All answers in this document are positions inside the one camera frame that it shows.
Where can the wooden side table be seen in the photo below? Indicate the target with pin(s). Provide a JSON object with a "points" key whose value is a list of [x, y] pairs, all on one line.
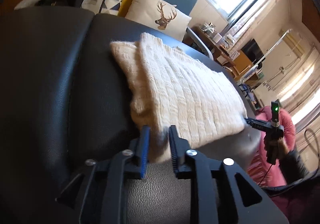
{"points": [[219, 55]]}

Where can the wall air conditioner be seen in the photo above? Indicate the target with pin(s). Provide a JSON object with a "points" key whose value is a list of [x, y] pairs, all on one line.
{"points": [[293, 40]]}

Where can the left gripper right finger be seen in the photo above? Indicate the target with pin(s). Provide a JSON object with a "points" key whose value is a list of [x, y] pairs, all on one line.
{"points": [[221, 191]]}

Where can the person's right hand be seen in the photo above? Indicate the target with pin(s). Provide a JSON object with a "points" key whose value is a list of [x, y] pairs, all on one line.
{"points": [[276, 149]]}

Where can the deer print cushion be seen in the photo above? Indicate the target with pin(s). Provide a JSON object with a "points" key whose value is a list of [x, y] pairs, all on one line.
{"points": [[159, 15]]}

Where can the wooden folding chair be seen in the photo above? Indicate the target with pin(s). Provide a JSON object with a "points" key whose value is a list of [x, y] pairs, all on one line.
{"points": [[242, 64]]}

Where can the black television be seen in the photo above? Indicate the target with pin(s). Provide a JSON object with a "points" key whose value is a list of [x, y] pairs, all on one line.
{"points": [[252, 50]]}

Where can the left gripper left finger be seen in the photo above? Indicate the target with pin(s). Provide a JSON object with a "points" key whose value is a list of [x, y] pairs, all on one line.
{"points": [[97, 193]]}

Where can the cream knitted sweater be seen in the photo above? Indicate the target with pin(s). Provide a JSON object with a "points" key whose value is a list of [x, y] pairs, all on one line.
{"points": [[171, 88]]}

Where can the white mug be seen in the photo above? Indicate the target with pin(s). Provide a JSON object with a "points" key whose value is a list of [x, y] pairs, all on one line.
{"points": [[217, 38]]}

